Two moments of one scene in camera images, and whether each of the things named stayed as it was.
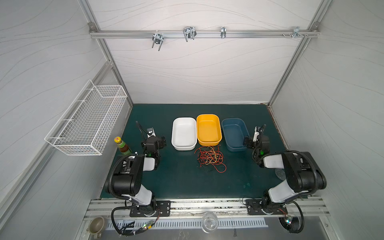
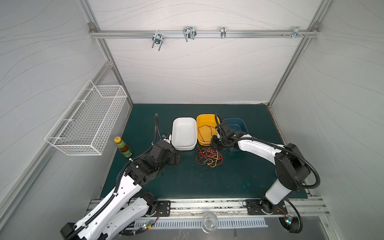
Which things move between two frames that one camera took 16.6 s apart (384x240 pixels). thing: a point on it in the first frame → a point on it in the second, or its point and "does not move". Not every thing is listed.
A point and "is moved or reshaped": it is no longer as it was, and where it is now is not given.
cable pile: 210,155 is moved or reshaped
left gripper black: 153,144 → 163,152
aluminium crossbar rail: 203,33 does not move
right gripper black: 258,139 → 216,141
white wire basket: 85,127 does not move
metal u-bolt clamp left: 157,38 does not move
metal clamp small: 223,32 does not move
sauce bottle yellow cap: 122,147 does not move
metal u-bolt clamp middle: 189,32 does not move
